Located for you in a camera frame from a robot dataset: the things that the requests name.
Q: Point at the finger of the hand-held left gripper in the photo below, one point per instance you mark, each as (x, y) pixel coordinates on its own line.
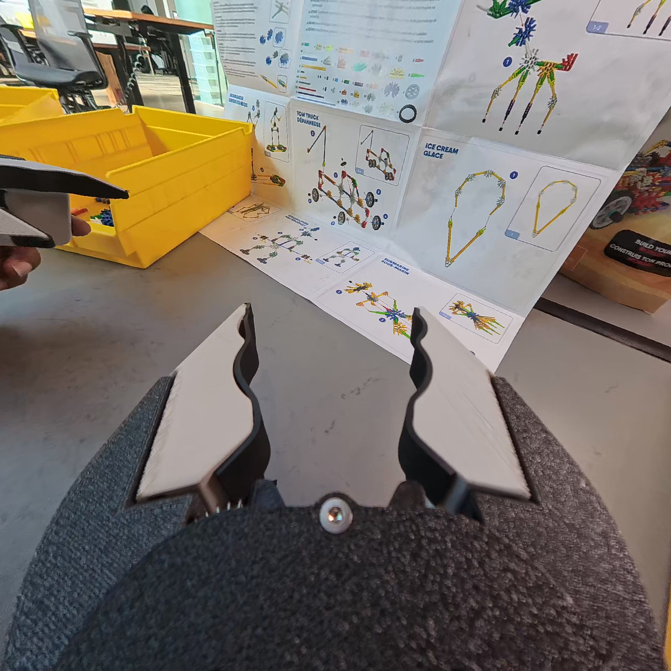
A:
(42, 175)
(42, 215)

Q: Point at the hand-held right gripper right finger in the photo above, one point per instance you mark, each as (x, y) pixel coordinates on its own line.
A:
(466, 419)

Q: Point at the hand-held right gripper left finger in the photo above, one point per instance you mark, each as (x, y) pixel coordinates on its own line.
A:
(204, 419)

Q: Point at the yellow plastic bin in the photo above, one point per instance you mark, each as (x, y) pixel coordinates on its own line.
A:
(26, 105)
(183, 173)

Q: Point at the grey desk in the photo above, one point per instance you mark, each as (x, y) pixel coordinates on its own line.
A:
(131, 325)

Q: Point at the tall wooden desk top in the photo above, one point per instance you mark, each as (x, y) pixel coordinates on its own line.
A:
(157, 21)

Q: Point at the person's left hand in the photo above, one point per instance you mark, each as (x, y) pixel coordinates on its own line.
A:
(15, 267)

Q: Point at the pile of toy pieces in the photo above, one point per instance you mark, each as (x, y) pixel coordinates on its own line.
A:
(102, 216)

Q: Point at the black mesh office chair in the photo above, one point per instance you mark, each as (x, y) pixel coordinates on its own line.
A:
(57, 57)

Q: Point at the black metal pole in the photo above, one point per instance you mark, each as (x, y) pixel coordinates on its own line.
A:
(123, 68)
(186, 73)

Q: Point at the gridded glass window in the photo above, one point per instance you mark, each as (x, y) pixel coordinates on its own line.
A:
(207, 63)

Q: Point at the colourful toy set box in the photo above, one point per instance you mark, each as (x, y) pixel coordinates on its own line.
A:
(618, 283)

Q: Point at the toy instruction sheet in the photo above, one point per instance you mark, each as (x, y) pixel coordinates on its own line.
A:
(472, 209)

